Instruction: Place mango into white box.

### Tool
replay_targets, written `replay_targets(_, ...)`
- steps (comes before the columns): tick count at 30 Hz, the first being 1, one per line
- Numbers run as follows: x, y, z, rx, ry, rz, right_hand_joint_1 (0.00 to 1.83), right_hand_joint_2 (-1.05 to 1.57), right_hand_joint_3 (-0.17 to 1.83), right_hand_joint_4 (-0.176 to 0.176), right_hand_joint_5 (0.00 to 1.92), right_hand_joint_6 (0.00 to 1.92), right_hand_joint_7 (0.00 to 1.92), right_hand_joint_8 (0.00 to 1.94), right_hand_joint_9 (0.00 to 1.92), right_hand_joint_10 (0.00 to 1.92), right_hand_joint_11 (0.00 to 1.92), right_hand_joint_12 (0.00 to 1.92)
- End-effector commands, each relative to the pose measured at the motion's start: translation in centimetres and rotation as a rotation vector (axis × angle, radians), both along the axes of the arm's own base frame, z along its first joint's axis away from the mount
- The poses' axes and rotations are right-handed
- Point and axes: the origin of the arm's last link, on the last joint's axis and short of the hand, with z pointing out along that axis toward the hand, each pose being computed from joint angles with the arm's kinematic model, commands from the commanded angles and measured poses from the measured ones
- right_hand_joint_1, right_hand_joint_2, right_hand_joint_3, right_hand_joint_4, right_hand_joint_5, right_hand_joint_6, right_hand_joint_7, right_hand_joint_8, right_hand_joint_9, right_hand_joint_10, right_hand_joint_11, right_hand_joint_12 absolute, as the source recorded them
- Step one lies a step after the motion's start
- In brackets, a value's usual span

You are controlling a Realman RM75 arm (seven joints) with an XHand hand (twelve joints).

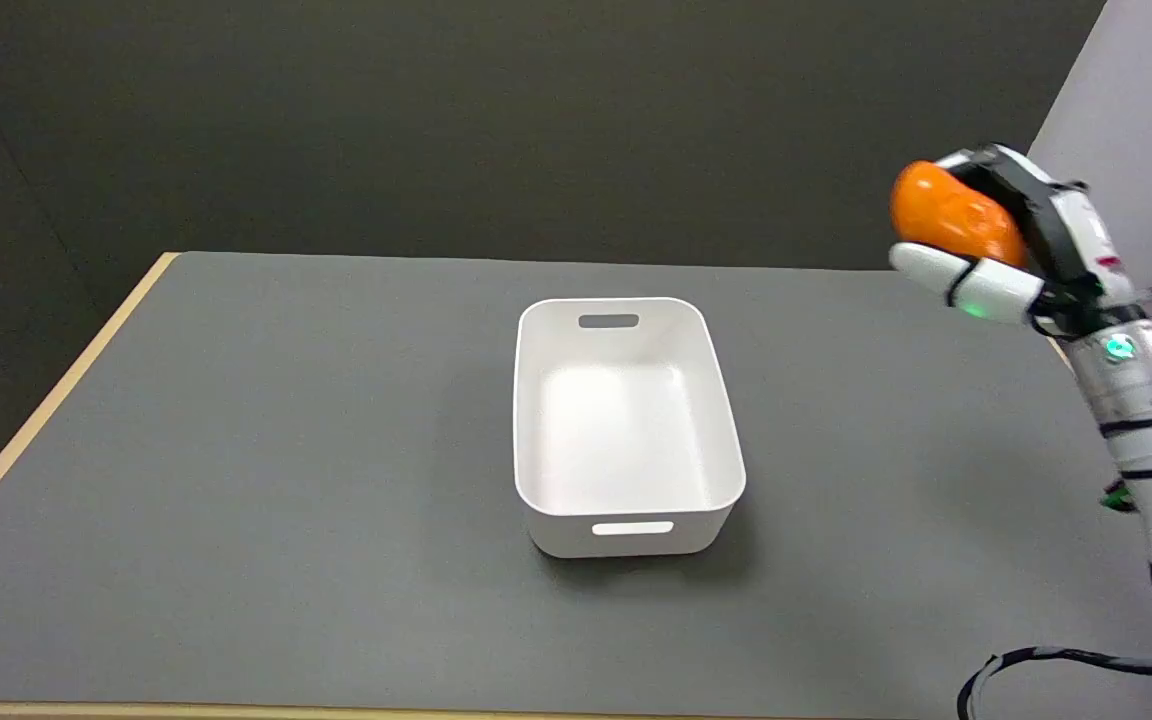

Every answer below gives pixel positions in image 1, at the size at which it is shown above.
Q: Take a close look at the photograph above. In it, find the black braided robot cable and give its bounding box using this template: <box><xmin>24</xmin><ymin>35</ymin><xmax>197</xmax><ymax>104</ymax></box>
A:
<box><xmin>957</xmin><ymin>647</ymin><xmax>1152</xmax><ymax>720</ymax></box>

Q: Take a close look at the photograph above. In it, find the orange mango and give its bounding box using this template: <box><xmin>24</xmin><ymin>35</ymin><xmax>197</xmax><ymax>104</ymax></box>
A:
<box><xmin>889</xmin><ymin>161</ymin><xmax>1029</xmax><ymax>269</ymax></box>

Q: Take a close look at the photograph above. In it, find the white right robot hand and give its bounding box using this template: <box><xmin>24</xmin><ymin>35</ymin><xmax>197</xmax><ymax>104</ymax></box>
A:
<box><xmin>888</xmin><ymin>143</ymin><xmax>1145</xmax><ymax>337</ymax></box>

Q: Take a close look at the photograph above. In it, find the white plastic storage box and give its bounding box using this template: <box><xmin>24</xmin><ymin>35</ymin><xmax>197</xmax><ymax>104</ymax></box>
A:
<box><xmin>513</xmin><ymin>297</ymin><xmax>747</xmax><ymax>559</ymax></box>

